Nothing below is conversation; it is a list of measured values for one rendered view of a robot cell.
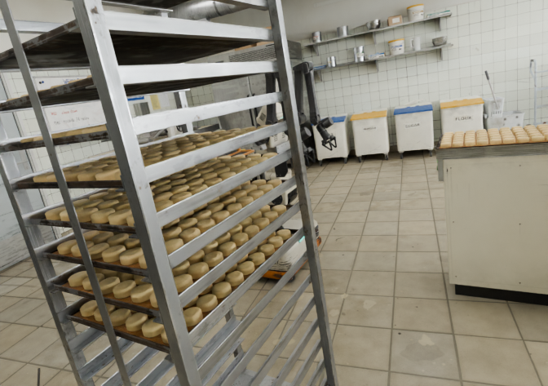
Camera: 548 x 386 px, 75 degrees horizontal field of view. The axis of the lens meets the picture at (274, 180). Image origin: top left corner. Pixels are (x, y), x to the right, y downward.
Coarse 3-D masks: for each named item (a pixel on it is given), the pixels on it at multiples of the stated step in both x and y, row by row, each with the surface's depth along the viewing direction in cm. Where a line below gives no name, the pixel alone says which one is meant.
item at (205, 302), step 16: (272, 240) 114; (256, 256) 105; (240, 272) 97; (208, 288) 93; (224, 288) 90; (96, 304) 93; (192, 304) 88; (208, 304) 85; (96, 320) 89; (112, 320) 85; (128, 320) 84; (144, 320) 83; (192, 320) 80; (144, 336) 80; (160, 336) 79
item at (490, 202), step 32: (448, 160) 189; (480, 160) 182; (512, 160) 175; (544, 160) 169; (448, 192) 194; (480, 192) 186; (512, 192) 179; (544, 192) 173; (448, 224) 199; (480, 224) 191; (512, 224) 183; (544, 224) 177; (448, 256) 204; (480, 256) 196; (512, 256) 188; (544, 256) 181; (480, 288) 203; (512, 288) 193; (544, 288) 185
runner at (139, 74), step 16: (176, 64) 72; (192, 64) 76; (208, 64) 81; (224, 64) 86; (240, 64) 91; (256, 64) 97; (272, 64) 105; (128, 80) 63; (144, 80) 66; (160, 80) 69; (176, 80) 74
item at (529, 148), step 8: (520, 144) 172; (528, 144) 171; (536, 144) 169; (544, 144) 168; (440, 152) 191; (448, 152) 189; (456, 152) 187; (464, 152) 185; (472, 152) 183; (480, 152) 182; (488, 152) 180; (496, 152) 178; (504, 152) 177; (512, 152) 175; (520, 152) 173; (528, 152) 172; (536, 152) 170; (544, 152) 169
